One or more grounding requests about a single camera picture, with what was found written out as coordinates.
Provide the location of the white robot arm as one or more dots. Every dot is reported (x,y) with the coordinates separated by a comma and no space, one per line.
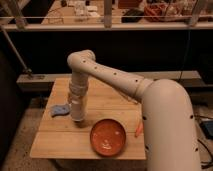
(168,121)

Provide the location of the white plastic bottle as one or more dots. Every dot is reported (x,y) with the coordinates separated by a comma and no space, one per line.
(129,99)

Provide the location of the blue cloth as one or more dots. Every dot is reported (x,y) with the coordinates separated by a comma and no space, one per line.
(60,110)

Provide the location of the orange bowl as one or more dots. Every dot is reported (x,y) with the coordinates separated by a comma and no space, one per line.
(108,137)

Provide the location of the orange carrot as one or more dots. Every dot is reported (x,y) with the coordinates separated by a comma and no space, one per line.
(139,129)

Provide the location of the wooden table board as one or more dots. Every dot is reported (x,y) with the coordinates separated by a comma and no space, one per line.
(61,138)

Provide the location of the black box on shelf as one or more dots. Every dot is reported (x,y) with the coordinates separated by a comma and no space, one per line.
(132,16)

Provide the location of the orange basket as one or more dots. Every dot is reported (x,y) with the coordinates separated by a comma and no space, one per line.
(155,12)

